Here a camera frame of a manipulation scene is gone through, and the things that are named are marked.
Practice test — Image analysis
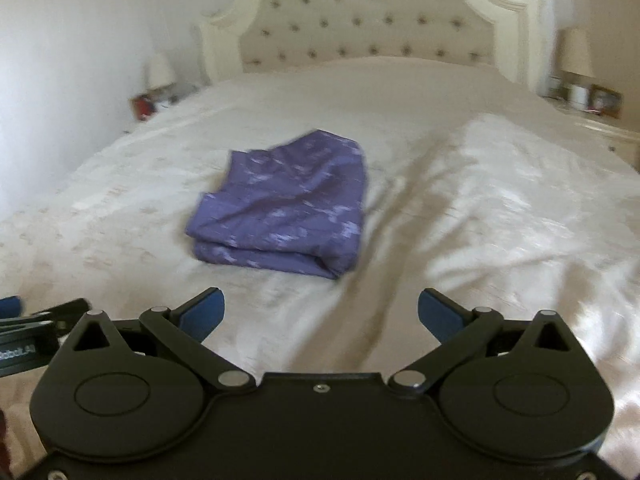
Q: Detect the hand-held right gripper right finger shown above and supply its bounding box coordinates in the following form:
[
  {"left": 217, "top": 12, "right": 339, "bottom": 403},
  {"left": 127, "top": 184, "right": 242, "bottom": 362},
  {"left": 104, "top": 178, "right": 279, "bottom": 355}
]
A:
[{"left": 389, "top": 287, "right": 573, "bottom": 393}]

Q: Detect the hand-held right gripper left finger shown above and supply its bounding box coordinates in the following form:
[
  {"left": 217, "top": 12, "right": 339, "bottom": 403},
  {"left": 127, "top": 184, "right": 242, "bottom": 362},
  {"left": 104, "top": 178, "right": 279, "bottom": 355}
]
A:
[{"left": 72, "top": 287, "right": 256, "bottom": 392}]

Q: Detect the purple patterned hooded jacket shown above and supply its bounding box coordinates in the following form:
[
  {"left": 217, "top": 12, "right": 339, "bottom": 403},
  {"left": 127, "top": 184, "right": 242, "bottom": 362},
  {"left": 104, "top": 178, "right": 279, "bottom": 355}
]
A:
[{"left": 186, "top": 129, "right": 371, "bottom": 281}]

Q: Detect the cream bedspread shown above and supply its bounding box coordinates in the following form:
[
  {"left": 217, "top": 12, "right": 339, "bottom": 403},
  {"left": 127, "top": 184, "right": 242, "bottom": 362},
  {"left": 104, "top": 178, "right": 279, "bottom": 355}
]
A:
[{"left": 0, "top": 57, "right": 640, "bottom": 461}]

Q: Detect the white table lamp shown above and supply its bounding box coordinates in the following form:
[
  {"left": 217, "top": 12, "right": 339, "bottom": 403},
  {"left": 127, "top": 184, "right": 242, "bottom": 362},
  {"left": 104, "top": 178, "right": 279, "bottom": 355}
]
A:
[
  {"left": 557, "top": 27, "right": 596, "bottom": 87},
  {"left": 145, "top": 52, "right": 179, "bottom": 92}
]

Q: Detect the cream nightstand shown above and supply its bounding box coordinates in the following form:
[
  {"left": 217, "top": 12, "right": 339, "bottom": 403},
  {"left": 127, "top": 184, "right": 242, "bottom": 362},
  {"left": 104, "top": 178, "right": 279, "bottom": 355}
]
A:
[{"left": 542, "top": 95, "right": 640, "bottom": 171}]

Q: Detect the cream tufted headboard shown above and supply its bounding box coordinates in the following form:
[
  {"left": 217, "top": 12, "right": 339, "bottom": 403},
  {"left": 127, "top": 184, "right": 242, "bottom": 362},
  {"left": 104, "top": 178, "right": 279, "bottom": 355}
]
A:
[{"left": 195, "top": 0, "right": 543, "bottom": 96}]

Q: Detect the wooden picture frame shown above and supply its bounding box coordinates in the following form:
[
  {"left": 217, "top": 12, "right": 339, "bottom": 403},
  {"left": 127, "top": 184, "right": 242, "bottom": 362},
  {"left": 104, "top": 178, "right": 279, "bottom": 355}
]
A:
[{"left": 590, "top": 86, "right": 624, "bottom": 119}]

